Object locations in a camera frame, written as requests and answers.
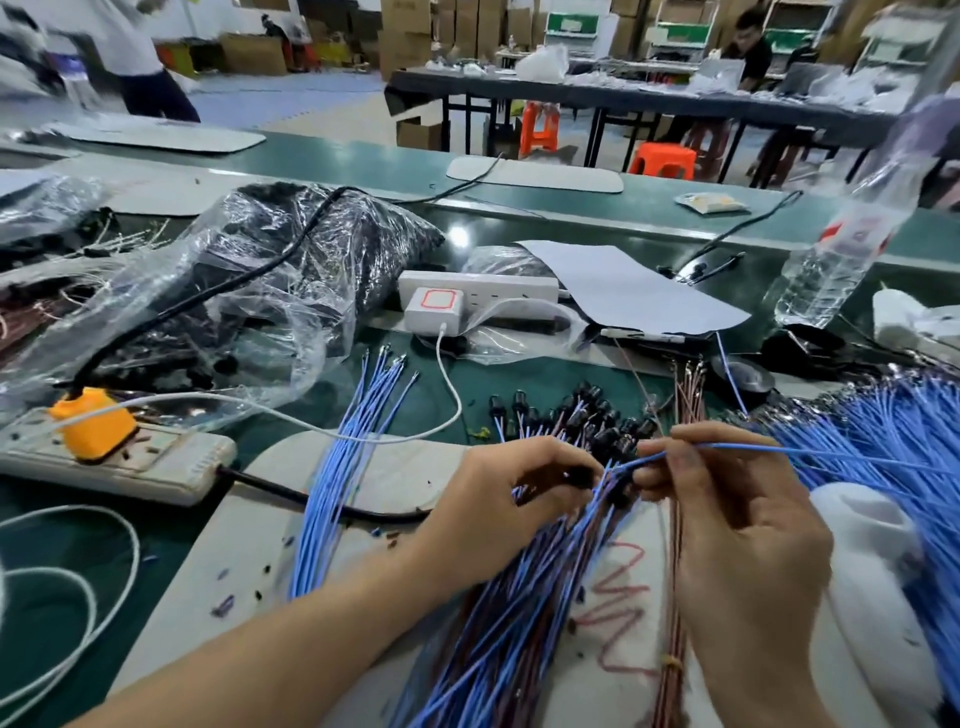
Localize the person's left hand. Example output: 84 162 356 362
414 436 605 594

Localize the person's right hand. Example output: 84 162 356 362
633 420 835 670

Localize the single blue wire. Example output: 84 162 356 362
606 441 960 477

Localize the person's right forearm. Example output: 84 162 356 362
688 633 843 728

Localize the person's left forearm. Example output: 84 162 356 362
67 528 481 728

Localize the black tape roll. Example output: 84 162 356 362
709 354 777 396

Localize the white marker pen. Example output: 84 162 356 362
598 327 690 346

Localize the white paper sheet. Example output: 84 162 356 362
516 239 753 337

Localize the black metal clip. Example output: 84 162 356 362
673 251 748 286

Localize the white power strip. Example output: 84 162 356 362
397 269 561 318

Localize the white charger with red square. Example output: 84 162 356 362
404 286 468 337

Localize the white cloth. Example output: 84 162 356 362
808 481 945 728

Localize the clear plastic water bottle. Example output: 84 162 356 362
773 153 925 330

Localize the small clear packet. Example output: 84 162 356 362
673 191 750 216

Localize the white crumpled tissue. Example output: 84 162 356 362
871 288 960 355

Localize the white work mat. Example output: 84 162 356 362
111 429 890 728
46 118 268 156
445 155 625 195

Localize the orange plastic stool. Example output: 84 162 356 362
627 141 699 182
519 100 562 159

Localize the clear bag of black parts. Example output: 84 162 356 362
0 181 448 432

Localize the long black table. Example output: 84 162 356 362
384 66 905 190

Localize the small cardboard box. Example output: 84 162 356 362
395 118 445 152

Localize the beige power strip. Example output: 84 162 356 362
0 408 239 508

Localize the grey laptop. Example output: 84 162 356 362
696 57 747 93

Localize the white plastic bag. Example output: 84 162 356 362
513 43 571 84

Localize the orange plug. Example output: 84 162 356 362
48 387 140 462

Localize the stack of cardboard boxes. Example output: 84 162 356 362
378 0 543 72

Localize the single brown cardboard box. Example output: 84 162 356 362
219 33 289 77

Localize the bundle of wires with connectors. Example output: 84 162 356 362
390 381 663 728

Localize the bundle of brown wires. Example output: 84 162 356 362
651 358 711 728

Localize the thin white charger cable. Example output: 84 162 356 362
0 322 465 445

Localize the bundle of plain blue wires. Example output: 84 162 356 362
288 345 421 601

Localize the large pile of blue wires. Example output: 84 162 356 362
746 371 960 680

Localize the black power strip cord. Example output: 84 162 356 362
216 465 434 526

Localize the thin black cable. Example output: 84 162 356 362
658 189 805 280

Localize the black plug cable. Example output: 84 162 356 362
67 186 355 399

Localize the looped white cable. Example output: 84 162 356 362
0 504 142 728

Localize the clear plastic bag with wires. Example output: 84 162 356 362
0 171 114 252

